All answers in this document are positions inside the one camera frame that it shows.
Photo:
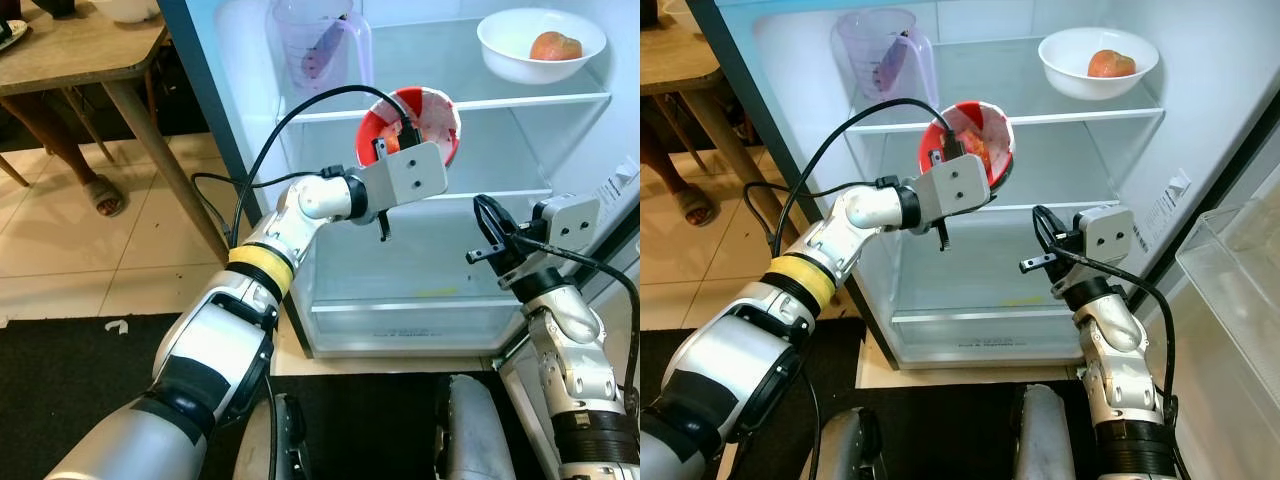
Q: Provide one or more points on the red paper bowl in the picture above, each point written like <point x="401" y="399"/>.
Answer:
<point x="930" y="130"/>
<point x="370" y="125"/>

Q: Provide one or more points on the glass fridge shelf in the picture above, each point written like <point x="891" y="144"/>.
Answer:
<point x="1010" y="90"/>
<point x="500" y="160"/>
<point x="1060" y="170"/>
<point x="450" y="80"/>

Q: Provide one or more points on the silver fridge body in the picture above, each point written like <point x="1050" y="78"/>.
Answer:
<point x="250" y="60"/>
<point x="780" y="80"/>

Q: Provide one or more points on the white crisper drawer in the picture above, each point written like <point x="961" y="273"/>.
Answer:
<point x="430" y="325"/>
<point x="980" y="335"/>

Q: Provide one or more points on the dark purple vegetable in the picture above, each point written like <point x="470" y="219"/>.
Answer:
<point x="325" y="55"/>
<point x="893" y="65"/>

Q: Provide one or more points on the white ceramic bowl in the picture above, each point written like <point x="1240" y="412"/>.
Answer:
<point x="125" y="10"/>
<point x="500" y="62"/>
<point x="1060" y="80"/>

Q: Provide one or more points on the clear measuring jug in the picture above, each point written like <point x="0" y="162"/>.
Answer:
<point x="860" y="50"/>
<point x="295" y="40"/>

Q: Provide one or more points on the person leg with sandal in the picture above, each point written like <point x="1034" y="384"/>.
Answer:
<point x="660" y="150"/>
<point x="60" y="140"/>

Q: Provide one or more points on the red orange fruit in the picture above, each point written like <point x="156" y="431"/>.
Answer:
<point x="555" y="47"/>
<point x="1112" y="64"/>

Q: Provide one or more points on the light wooden dining table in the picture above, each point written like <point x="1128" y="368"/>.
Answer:
<point x="80" y="50"/>
<point x="680" y="50"/>

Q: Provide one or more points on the silver robot left leg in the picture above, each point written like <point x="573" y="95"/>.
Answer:
<point x="265" y="445"/>
<point x="850" y="450"/>

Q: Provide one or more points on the small white tape scrap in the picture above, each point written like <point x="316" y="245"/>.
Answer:
<point x="115" y="326"/>

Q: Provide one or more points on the floral plate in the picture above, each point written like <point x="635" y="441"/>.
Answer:
<point x="10" y="35"/>

